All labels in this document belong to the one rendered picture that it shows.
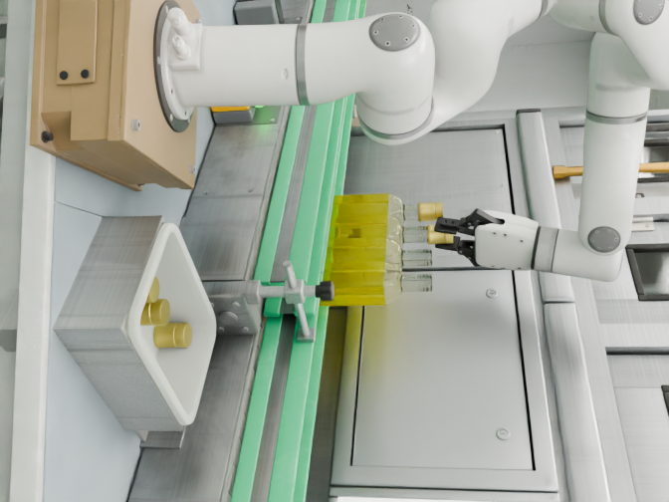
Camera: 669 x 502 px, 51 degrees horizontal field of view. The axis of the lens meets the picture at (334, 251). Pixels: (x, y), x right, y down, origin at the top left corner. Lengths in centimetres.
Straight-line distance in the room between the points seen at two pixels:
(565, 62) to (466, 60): 661
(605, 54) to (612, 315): 51
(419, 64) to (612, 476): 69
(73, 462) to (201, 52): 49
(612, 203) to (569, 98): 592
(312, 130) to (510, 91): 584
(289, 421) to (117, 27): 55
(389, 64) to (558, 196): 80
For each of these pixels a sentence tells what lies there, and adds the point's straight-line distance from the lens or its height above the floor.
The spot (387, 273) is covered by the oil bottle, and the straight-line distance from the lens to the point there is 114.
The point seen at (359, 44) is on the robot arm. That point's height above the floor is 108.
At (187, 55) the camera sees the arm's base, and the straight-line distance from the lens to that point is 84.
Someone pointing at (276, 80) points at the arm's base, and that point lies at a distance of 83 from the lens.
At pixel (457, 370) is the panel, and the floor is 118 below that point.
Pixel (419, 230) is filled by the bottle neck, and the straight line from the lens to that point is 123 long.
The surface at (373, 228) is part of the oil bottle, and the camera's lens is 122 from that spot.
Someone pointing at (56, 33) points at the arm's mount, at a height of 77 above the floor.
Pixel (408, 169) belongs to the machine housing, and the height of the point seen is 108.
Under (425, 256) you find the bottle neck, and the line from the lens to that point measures 119.
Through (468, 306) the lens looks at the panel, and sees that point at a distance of 129.
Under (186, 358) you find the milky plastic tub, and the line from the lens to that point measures 98.
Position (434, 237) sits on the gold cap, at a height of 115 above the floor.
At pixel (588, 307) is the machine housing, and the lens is 134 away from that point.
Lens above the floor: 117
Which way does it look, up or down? 9 degrees down
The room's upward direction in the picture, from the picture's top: 89 degrees clockwise
